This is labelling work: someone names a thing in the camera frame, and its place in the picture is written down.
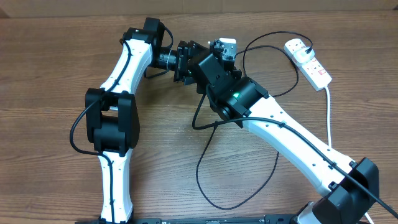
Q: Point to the white power strip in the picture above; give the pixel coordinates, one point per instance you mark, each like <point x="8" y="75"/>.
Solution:
<point x="313" y="71"/>

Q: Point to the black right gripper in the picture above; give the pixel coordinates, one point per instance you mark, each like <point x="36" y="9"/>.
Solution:
<point x="237" y="73"/>

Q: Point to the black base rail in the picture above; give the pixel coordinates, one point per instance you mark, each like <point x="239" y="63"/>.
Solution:
<point x="266" y="219"/>

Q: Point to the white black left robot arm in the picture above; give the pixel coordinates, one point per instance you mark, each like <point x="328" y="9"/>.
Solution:
<point x="112" y="122"/>

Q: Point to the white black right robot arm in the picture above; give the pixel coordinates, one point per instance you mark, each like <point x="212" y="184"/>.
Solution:
<point x="348" y="189"/>

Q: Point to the white charger adapter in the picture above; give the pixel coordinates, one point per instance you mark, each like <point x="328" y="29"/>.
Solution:
<point x="303" y="55"/>

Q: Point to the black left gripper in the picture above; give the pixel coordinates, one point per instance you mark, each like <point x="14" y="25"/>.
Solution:
<point x="191" y="48"/>

